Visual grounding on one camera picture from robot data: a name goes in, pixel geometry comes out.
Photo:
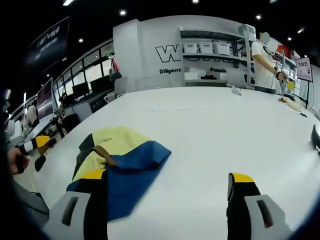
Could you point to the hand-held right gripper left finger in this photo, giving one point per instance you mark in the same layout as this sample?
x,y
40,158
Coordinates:
x,y
75,215

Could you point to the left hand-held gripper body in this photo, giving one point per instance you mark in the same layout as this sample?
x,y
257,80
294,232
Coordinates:
x,y
10,128

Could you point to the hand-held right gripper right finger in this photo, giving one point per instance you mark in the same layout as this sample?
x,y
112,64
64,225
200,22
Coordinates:
x,y
252,217

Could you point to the yellow blue black garment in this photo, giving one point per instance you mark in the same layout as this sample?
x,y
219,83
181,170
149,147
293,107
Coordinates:
x,y
140,155

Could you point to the person's left hand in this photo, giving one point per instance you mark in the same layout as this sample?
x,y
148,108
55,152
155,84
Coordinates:
x,y
13,160

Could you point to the long white desk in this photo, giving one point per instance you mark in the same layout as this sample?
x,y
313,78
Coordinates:
x,y
42,126

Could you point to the large tilted monitor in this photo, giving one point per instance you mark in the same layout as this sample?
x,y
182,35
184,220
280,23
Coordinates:
x,y
45,100

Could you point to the black computer monitor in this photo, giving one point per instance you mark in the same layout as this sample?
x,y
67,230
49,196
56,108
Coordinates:
x,y
100,83
81,89

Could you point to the white desk with dark panel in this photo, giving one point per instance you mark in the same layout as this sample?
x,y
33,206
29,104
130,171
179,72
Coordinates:
x,y
103,102

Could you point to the dark hanging banner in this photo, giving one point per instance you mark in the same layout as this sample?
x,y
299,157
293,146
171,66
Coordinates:
x,y
48,42

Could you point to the grey chair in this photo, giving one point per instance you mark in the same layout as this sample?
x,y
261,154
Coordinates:
x,y
236,77
120,86

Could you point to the black white device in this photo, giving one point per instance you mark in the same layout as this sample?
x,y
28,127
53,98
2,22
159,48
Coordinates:
x,y
315,140

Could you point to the pink grey hanging bag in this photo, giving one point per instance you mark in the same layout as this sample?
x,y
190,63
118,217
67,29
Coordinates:
x,y
115,71

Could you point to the beige cloth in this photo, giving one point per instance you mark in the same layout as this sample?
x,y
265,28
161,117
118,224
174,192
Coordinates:
x,y
295,105

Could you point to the small white object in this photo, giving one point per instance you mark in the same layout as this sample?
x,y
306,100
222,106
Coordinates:
x,y
236,90

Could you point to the white box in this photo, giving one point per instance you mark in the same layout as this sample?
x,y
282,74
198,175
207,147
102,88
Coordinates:
x,y
195,72

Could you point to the grey metal shelving rack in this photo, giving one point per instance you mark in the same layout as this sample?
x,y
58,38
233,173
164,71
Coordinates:
x,y
243,57

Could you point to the white storage bin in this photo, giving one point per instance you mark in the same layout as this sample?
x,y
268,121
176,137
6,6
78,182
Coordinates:
x,y
205,48
221,48
190,48

